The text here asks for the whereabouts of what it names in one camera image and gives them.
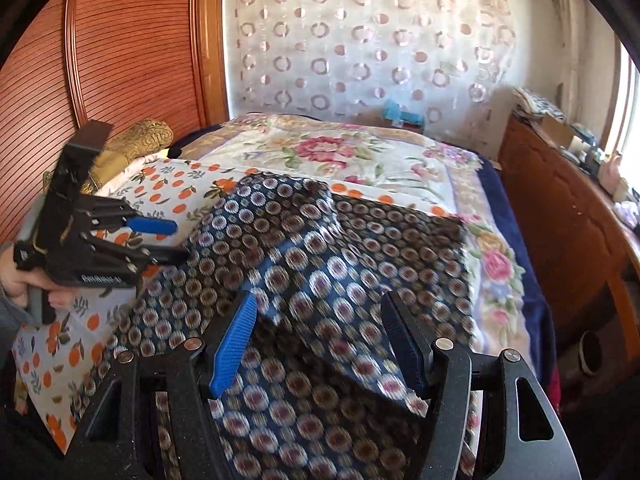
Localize cardboard box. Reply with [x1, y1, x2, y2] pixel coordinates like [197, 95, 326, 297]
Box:
[540, 112, 577, 149]

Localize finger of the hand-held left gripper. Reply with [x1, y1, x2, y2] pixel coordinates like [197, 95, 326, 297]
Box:
[90, 237, 192, 273]
[92, 205, 179, 237]

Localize dark small box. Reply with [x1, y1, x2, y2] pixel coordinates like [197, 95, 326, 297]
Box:
[570, 135, 604, 172]

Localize white curtain with circles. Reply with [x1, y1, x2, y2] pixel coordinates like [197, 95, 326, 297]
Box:
[222, 0, 521, 131]

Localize person's left hand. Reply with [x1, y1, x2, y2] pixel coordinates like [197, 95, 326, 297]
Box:
[0, 247, 69, 312]

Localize dark round container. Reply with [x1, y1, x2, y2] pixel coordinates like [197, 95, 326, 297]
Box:
[576, 329, 604, 377]

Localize folded patterned cloth stack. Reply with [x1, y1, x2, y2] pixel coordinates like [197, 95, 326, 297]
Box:
[512, 85, 569, 122]

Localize bright window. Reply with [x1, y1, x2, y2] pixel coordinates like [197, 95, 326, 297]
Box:
[600, 35, 640, 171]

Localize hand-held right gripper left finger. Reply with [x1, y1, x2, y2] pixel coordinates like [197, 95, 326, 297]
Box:
[65, 292, 258, 480]

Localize wooden slatted headboard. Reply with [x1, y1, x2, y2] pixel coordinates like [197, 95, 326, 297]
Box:
[0, 0, 231, 247]

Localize orange fruit print sheet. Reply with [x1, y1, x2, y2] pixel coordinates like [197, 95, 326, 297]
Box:
[12, 157, 451, 456]

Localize navy bed cover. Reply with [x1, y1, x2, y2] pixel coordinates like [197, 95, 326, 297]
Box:
[470, 152, 557, 361]

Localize wooden cabinet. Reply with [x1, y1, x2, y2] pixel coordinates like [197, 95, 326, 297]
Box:
[497, 112, 640, 377]

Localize floral bed blanket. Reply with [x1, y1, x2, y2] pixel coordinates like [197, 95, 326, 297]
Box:
[180, 112, 531, 356]

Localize teal small box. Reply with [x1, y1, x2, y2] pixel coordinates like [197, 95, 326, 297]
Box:
[382, 99, 426, 129]

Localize person's left forearm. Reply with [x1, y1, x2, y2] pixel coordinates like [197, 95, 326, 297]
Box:
[0, 287, 32, 361]

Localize navy medallion print shirt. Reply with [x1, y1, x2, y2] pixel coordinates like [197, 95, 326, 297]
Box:
[105, 172, 476, 480]

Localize red cloth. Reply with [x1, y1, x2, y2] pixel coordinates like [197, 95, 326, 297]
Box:
[548, 364, 564, 412]

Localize golden embroidered pillow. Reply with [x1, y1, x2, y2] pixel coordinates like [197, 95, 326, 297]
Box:
[45, 117, 175, 196]

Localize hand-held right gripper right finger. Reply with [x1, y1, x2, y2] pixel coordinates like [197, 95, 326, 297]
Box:
[381, 290, 583, 480]

